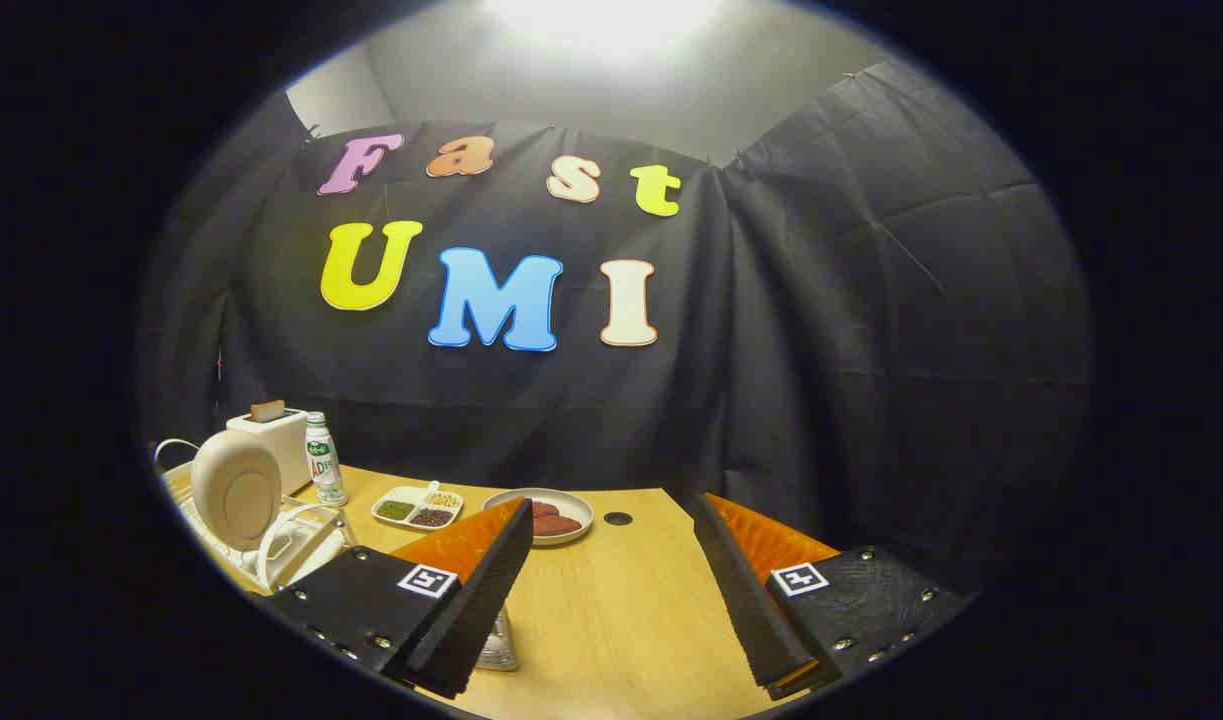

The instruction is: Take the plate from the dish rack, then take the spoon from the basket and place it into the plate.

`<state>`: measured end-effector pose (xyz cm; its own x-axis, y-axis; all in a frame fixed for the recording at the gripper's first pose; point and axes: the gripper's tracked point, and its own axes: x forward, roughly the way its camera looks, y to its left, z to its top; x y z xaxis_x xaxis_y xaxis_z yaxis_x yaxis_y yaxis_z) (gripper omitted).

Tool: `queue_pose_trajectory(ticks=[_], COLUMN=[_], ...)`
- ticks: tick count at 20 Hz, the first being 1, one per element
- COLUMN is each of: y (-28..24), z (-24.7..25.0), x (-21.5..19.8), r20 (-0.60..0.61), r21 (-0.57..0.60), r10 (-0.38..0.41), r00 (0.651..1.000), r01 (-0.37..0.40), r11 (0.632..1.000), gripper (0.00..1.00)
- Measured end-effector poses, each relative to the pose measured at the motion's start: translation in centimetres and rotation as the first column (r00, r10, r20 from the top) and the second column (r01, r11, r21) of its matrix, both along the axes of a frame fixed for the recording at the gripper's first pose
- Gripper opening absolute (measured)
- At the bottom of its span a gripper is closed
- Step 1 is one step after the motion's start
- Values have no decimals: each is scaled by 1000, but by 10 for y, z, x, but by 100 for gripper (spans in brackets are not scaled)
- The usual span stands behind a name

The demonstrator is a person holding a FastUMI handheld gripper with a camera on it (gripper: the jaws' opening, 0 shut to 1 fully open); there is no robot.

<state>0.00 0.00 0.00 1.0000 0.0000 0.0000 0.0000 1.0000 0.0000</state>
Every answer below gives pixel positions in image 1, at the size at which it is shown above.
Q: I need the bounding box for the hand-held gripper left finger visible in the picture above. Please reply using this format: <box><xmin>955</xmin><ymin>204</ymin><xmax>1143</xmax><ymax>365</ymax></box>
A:
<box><xmin>267</xmin><ymin>497</ymin><xmax>535</xmax><ymax>700</ymax></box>

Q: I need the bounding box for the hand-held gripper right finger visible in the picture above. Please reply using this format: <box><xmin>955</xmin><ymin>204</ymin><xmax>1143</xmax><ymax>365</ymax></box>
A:
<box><xmin>691</xmin><ymin>490</ymin><xmax>970</xmax><ymax>703</ymax></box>

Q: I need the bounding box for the metal wire basket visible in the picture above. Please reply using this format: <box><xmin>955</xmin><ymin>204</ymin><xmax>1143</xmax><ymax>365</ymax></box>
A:
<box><xmin>474</xmin><ymin>605</ymin><xmax>521</xmax><ymax>672</ymax></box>

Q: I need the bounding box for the white wire dish rack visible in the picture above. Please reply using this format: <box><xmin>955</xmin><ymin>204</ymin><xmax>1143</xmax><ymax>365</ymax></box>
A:
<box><xmin>154</xmin><ymin>438</ymin><xmax>358</xmax><ymax>597</ymax></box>

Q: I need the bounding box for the cream white plate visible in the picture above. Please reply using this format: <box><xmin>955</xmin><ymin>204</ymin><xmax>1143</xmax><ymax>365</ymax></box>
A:
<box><xmin>190</xmin><ymin>430</ymin><xmax>285</xmax><ymax>552</ymax></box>

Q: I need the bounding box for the grey plate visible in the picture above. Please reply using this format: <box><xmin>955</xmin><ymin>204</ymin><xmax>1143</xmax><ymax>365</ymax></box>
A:
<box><xmin>483</xmin><ymin>488</ymin><xmax>595</xmax><ymax>547</ymax></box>

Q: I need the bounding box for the white divided dish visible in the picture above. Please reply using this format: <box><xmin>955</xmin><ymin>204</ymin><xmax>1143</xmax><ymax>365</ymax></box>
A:
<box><xmin>371</xmin><ymin>482</ymin><xmax>465</xmax><ymax>531</ymax></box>

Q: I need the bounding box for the white bottle green label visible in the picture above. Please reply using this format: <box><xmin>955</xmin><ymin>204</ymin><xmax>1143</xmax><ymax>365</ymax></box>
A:
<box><xmin>304</xmin><ymin>412</ymin><xmax>349</xmax><ymax>507</ymax></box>

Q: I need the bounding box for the white toaster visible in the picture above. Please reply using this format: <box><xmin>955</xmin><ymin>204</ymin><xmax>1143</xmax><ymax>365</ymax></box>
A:
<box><xmin>226</xmin><ymin>408</ymin><xmax>313</xmax><ymax>497</ymax></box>

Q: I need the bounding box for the black backdrop cloth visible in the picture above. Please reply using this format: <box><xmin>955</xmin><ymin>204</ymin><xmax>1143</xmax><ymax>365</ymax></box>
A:
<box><xmin>136</xmin><ymin>60</ymin><xmax>1092</xmax><ymax>601</ymax></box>

